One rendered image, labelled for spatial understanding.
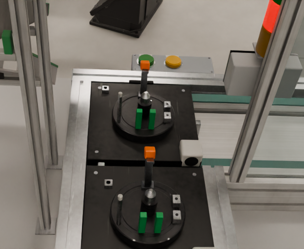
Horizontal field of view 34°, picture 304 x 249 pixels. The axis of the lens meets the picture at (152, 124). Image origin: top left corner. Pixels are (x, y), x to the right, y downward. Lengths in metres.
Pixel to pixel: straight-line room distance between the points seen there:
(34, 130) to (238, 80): 0.36
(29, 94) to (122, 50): 0.73
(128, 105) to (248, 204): 0.34
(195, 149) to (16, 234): 0.40
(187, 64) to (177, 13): 0.40
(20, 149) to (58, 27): 0.50
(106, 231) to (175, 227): 0.13
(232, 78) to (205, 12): 0.83
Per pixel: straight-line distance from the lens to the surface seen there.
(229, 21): 1.66
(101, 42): 1.49
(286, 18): 0.77
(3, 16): 0.78
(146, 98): 1.04
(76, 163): 1.02
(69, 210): 0.96
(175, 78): 1.24
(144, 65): 1.08
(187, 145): 1.03
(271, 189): 1.08
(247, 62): 0.86
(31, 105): 0.78
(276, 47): 0.80
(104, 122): 1.09
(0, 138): 1.22
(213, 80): 1.25
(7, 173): 1.15
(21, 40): 0.71
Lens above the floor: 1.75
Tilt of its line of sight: 46 degrees down
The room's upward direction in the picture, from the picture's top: 7 degrees clockwise
